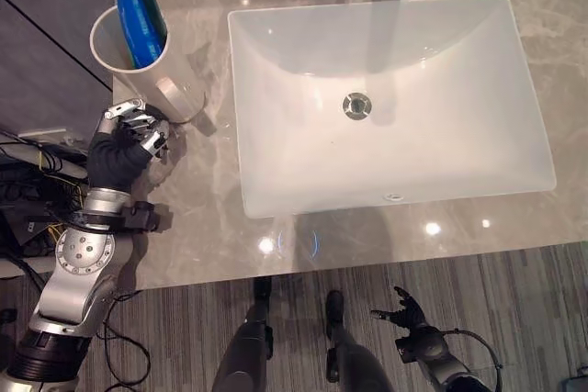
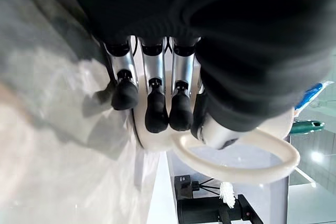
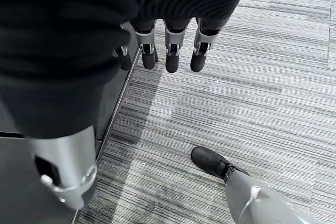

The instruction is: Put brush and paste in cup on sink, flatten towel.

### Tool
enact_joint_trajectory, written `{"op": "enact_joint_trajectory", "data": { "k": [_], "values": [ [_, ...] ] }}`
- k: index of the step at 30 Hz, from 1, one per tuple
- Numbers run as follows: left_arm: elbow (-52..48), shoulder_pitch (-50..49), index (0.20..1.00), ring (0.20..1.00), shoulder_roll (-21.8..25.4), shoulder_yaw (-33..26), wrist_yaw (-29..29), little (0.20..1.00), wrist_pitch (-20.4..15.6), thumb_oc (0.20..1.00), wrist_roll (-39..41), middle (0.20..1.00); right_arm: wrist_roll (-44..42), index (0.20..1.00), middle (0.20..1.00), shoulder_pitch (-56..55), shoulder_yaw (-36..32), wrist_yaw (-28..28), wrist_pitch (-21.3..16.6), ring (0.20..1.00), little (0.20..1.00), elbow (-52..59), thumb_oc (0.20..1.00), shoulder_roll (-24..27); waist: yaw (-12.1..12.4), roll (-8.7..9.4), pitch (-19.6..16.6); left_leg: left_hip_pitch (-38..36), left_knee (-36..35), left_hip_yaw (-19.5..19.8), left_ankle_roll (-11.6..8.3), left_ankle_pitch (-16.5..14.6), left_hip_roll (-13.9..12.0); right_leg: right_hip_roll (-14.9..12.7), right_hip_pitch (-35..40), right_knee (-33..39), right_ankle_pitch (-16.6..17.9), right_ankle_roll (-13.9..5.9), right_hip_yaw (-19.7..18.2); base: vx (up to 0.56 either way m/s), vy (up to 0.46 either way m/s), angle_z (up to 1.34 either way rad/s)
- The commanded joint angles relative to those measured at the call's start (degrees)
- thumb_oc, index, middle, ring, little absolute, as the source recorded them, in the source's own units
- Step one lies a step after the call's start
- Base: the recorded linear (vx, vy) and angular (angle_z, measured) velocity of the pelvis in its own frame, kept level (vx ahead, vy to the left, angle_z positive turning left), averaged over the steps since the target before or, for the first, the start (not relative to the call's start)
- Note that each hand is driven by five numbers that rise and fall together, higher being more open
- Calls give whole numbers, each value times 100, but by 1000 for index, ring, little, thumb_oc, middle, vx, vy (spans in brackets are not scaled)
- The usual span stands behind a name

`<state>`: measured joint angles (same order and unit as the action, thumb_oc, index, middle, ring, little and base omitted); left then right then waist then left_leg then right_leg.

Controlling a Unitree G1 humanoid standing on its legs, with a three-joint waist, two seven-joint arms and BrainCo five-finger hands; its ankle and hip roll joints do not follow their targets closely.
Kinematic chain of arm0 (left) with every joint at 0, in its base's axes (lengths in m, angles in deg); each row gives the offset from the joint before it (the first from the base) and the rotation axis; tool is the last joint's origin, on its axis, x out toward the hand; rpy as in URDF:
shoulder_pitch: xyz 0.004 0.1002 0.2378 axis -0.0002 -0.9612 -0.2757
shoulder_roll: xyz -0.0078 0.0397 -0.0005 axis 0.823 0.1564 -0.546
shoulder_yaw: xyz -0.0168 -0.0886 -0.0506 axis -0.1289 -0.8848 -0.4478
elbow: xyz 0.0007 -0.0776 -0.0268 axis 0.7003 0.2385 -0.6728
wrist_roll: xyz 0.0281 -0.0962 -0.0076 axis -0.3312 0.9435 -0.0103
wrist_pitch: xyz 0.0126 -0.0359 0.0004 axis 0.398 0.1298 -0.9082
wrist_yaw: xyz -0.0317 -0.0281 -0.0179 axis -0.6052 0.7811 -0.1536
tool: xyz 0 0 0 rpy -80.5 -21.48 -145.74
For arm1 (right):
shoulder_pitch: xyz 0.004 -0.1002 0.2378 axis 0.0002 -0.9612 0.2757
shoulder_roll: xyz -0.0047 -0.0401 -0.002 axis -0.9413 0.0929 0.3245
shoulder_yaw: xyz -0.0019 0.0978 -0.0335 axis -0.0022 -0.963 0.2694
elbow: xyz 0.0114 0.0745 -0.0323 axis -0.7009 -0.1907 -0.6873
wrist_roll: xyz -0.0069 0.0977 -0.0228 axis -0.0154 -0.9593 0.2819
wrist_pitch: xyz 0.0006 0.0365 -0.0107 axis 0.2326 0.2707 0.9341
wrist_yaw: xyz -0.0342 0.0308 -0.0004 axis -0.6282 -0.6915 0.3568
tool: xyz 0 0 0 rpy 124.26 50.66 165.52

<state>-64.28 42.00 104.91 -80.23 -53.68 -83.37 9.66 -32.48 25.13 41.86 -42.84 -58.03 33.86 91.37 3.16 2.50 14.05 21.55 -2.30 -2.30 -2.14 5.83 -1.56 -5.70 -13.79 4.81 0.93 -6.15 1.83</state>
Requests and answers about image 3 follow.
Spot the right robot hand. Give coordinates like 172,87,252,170
0,0,258,210

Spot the black cabinet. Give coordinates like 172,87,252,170
0,22,142,224

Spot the dark robot foot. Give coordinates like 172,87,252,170
190,146,250,183

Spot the silver robot leg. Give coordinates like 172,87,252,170
225,170,329,224

